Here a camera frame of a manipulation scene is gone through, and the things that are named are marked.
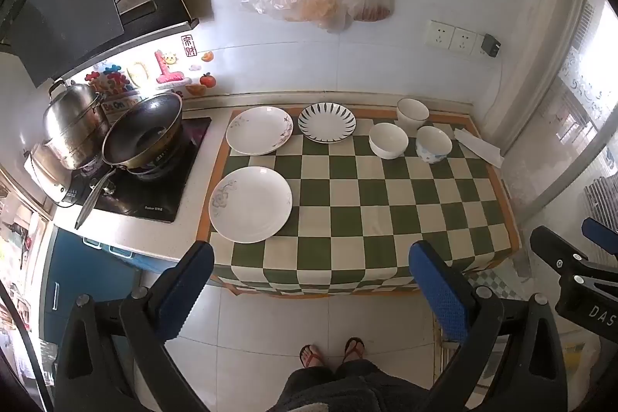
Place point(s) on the stainless steel steamer pot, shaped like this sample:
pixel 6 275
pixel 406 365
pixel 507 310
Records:
pixel 72 122

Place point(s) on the blue kitchen cabinet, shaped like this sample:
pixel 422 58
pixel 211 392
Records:
pixel 87 277

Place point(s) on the black flip-flop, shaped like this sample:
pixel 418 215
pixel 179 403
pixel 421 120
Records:
pixel 311 356
pixel 354 350

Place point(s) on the black striped white plate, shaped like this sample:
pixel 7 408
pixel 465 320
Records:
pixel 327 122

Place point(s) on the wide white bowl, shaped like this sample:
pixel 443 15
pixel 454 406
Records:
pixel 388 141

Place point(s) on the frosted glass sliding door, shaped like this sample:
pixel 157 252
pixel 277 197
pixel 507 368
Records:
pixel 574 103

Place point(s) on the cluttered side shelf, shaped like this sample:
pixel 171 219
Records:
pixel 21 277

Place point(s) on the white wall socket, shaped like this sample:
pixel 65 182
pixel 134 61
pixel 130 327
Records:
pixel 439 34
pixel 463 40

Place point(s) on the person's dark trousers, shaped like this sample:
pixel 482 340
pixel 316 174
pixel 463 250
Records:
pixel 347 388

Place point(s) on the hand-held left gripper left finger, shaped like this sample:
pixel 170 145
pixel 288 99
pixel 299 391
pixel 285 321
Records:
pixel 186 291

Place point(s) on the pink wall sticker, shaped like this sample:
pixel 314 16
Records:
pixel 169 71

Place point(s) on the white plate with branch print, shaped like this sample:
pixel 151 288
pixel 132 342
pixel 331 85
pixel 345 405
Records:
pixel 258 129

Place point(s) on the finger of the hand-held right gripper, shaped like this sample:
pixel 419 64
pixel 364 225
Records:
pixel 601 234
pixel 555 245

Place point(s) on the red seal wall sticker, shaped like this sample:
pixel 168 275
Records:
pixel 187 46

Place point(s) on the blue patterned white bowl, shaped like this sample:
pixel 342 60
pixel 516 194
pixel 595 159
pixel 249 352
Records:
pixel 433 146

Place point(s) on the green white checkered mat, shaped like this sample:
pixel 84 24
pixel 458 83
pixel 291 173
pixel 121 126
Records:
pixel 367 209

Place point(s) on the black glass gas cooktop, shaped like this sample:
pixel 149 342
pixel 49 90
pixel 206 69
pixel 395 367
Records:
pixel 159 195

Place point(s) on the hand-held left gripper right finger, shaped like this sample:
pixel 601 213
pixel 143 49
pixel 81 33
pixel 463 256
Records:
pixel 434 291

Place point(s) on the black plug adapter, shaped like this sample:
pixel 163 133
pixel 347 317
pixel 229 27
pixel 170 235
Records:
pixel 491 46

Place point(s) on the white plate with blue flower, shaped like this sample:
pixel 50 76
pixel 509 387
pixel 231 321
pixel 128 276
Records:
pixel 251 204

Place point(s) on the colourful letter wall sticker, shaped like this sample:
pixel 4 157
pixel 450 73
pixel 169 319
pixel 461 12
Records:
pixel 108 79

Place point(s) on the folded white paper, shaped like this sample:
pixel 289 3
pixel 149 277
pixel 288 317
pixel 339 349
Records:
pixel 478 146

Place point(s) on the tall white bowl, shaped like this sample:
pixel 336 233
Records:
pixel 413 112

